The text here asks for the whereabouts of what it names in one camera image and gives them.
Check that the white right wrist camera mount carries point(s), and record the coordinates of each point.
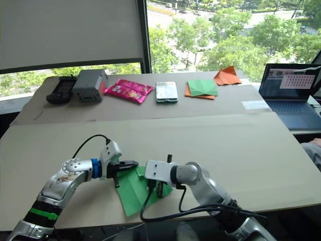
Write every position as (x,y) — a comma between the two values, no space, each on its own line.
(158,172)

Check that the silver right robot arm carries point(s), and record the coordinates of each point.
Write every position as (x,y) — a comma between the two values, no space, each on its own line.
(200,180)

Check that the white and green flat box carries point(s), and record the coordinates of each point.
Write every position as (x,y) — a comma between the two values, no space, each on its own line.
(166,91)

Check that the black handheld device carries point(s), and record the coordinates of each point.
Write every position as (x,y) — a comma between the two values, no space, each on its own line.
(60,91)

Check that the open laptop computer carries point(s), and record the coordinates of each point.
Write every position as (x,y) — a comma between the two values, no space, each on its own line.
(288,100)

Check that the orange flat paper sheet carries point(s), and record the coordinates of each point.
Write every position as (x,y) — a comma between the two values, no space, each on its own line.
(198,97)

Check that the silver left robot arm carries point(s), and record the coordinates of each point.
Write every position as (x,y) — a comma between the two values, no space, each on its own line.
(62,180)

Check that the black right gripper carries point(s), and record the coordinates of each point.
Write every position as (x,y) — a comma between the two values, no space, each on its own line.
(160,189)

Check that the pink snack packet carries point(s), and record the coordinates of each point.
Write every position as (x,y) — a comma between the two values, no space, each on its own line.
(129,90)

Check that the green paper sheet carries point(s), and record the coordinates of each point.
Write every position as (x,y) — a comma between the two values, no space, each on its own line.
(130,193)

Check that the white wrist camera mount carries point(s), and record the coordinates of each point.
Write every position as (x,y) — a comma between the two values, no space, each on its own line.
(110,153)
(158,172)

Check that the orange paper airplane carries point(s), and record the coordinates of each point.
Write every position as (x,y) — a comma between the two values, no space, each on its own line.
(227,76)

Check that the white roller blind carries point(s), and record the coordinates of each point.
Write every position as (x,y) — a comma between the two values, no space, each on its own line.
(70,30)

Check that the dark window mullion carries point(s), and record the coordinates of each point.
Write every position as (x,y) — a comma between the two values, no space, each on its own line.
(145,37)

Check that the clear tape strip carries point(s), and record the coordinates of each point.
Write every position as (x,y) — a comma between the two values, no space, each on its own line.
(255,105)

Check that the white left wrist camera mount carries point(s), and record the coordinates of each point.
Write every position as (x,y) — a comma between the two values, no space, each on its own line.
(110,153)

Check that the person in gray trousers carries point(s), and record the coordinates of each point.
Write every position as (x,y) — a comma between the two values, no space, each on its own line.
(313,155)

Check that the gray box device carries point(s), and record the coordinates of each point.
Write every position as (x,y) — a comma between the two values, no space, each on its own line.
(87,84)

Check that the beige cardboard sheet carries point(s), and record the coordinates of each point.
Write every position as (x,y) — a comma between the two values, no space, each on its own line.
(150,110)
(225,155)

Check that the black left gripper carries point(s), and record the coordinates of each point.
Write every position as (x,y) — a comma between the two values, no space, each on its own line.
(112,170)

